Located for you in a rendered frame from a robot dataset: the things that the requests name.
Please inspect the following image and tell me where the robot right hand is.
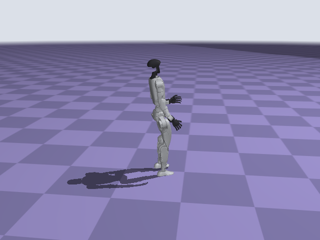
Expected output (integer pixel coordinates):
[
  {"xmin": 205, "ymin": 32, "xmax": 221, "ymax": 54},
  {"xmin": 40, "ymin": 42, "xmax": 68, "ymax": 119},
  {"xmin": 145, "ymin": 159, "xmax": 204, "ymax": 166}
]
[{"xmin": 168, "ymin": 116, "xmax": 182, "ymax": 131}]

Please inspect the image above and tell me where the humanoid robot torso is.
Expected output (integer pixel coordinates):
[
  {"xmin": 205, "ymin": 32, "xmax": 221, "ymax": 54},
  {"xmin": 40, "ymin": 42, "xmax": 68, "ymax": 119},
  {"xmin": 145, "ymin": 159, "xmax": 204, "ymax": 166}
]
[{"xmin": 148, "ymin": 75, "xmax": 166, "ymax": 122}]

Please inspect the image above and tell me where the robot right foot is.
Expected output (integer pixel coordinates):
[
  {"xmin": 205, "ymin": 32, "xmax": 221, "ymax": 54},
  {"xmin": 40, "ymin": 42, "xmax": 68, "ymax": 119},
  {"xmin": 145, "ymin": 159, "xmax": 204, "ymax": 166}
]
[{"xmin": 157, "ymin": 170, "xmax": 174, "ymax": 177}]

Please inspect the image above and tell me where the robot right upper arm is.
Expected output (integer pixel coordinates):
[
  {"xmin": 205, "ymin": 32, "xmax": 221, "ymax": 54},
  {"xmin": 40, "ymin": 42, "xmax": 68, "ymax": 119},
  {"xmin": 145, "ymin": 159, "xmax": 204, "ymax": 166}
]
[{"xmin": 155, "ymin": 80, "xmax": 167, "ymax": 104}]

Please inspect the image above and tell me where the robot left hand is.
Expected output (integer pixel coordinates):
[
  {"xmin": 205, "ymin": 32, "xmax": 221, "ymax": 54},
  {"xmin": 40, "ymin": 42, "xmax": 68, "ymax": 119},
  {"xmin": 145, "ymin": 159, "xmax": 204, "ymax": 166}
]
[{"xmin": 166, "ymin": 95, "xmax": 182, "ymax": 104}]

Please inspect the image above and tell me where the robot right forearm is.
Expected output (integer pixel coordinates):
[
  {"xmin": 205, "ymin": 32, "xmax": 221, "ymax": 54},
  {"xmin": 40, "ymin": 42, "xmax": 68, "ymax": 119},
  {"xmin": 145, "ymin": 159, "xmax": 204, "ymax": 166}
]
[{"xmin": 159, "ymin": 100, "xmax": 174, "ymax": 121}]

